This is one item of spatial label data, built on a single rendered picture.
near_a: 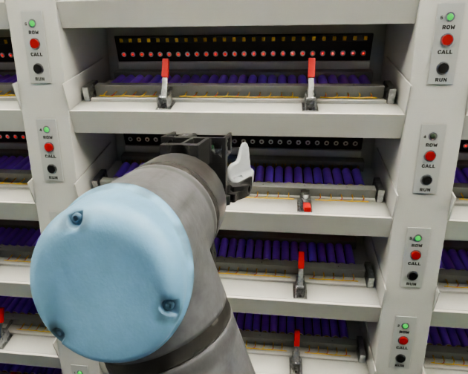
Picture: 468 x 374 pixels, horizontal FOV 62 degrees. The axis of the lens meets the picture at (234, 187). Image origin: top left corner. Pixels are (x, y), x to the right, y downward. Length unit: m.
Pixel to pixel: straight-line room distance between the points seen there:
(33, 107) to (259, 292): 0.57
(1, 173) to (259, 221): 0.58
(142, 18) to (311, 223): 0.48
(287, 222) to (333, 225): 0.09
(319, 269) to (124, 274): 0.69
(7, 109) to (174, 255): 0.70
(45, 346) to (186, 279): 0.90
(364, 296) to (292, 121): 0.39
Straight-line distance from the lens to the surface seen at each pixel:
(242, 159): 0.50
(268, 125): 0.71
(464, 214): 0.83
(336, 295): 0.85
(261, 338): 0.96
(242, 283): 0.85
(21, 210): 0.92
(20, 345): 1.12
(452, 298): 0.92
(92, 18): 0.78
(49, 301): 0.24
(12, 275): 1.02
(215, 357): 0.26
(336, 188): 0.78
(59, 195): 0.85
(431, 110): 0.74
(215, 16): 0.72
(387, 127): 0.73
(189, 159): 0.33
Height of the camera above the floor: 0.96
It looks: 16 degrees down
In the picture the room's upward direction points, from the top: straight up
